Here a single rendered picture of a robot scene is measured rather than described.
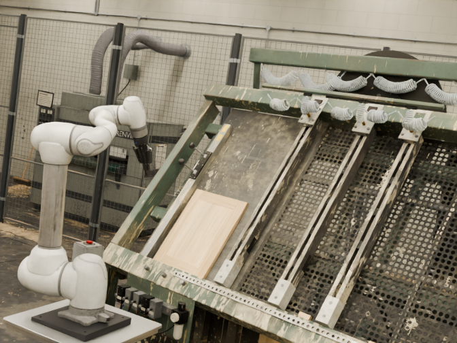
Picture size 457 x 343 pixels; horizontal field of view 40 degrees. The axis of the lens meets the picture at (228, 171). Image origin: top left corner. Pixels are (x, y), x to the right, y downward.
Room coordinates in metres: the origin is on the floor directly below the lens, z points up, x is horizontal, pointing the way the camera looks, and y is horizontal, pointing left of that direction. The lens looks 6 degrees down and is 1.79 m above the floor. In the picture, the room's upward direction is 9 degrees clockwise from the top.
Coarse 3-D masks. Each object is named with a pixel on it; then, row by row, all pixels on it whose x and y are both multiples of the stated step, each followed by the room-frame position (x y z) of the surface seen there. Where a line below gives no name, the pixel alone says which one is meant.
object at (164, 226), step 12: (228, 132) 3.77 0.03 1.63; (216, 144) 3.71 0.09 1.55; (204, 168) 3.64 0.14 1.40; (192, 180) 3.59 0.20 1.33; (180, 192) 3.57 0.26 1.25; (192, 192) 3.58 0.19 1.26; (180, 204) 3.51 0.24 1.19; (168, 216) 3.48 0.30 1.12; (168, 228) 3.45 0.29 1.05; (156, 240) 3.39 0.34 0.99; (144, 252) 3.37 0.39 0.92
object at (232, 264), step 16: (304, 112) 3.38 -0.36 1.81; (320, 112) 3.44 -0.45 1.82; (304, 128) 3.45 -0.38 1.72; (304, 144) 3.39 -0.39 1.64; (288, 160) 3.35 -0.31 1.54; (288, 176) 3.31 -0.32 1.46; (272, 192) 3.23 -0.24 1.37; (256, 208) 3.20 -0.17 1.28; (272, 208) 3.22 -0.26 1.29; (256, 224) 3.13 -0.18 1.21; (240, 240) 3.11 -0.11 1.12; (256, 240) 3.15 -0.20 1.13; (240, 256) 3.06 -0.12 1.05; (224, 272) 3.01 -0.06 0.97
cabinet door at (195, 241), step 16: (208, 192) 3.51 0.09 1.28; (192, 208) 3.47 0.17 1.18; (208, 208) 3.42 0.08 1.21; (224, 208) 3.37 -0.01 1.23; (240, 208) 3.32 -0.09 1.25; (176, 224) 3.44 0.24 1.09; (192, 224) 3.39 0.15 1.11; (208, 224) 3.35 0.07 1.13; (224, 224) 3.30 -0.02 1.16; (176, 240) 3.36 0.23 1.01; (192, 240) 3.31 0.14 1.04; (208, 240) 3.27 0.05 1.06; (224, 240) 3.22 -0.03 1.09; (160, 256) 3.33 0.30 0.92; (176, 256) 3.29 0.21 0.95; (192, 256) 3.24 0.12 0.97; (208, 256) 3.19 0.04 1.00; (192, 272) 3.16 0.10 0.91; (208, 272) 3.14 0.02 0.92
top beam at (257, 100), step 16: (208, 96) 3.98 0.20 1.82; (224, 96) 3.89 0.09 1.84; (240, 96) 3.82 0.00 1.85; (256, 96) 3.76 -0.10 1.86; (272, 96) 3.70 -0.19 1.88; (288, 96) 3.64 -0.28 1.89; (304, 96) 3.58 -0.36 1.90; (272, 112) 3.73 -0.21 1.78; (288, 112) 3.63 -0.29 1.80; (400, 112) 3.20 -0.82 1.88; (432, 112) 3.11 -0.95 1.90; (384, 128) 3.26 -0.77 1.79; (400, 128) 3.19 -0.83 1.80; (432, 128) 3.06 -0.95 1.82; (448, 128) 3.00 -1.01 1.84
